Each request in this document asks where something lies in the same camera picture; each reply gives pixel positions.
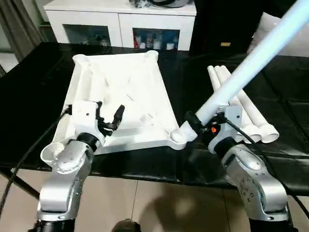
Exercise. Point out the white plastic table top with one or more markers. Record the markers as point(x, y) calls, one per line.
point(135, 84)

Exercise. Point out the white plastic table leg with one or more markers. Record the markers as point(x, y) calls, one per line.
point(218, 73)
point(253, 60)
point(210, 72)
point(270, 134)

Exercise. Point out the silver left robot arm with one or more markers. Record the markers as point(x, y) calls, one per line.
point(67, 169)

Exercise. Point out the black work mat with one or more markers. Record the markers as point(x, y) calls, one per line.
point(36, 96)

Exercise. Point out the red packet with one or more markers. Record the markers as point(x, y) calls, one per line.
point(136, 42)

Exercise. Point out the small white cup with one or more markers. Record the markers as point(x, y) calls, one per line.
point(170, 46)

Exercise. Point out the white patterned jar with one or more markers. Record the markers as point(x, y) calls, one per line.
point(157, 45)

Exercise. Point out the white sideboard with glass doors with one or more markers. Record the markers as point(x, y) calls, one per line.
point(120, 19)

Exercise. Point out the black speaker with gold label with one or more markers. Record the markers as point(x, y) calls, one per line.
point(222, 24)

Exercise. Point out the dark round robot body part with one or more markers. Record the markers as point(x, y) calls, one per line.
point(126, 227)

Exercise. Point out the grey cushion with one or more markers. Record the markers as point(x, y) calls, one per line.
point(265, 29)

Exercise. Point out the grey curtain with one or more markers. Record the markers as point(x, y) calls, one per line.
point(21, 31)

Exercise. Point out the grey helmet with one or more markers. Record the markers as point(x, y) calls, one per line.
point(169, 3)

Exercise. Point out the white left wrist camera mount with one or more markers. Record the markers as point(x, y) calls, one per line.
point(84, 118)

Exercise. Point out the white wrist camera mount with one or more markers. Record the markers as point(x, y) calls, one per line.
point(231, 120)
point(84, 118)

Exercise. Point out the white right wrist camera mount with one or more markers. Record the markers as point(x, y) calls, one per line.
point(231, 120)

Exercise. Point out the black metal frame leg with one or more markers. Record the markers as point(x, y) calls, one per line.
point(24, 182)

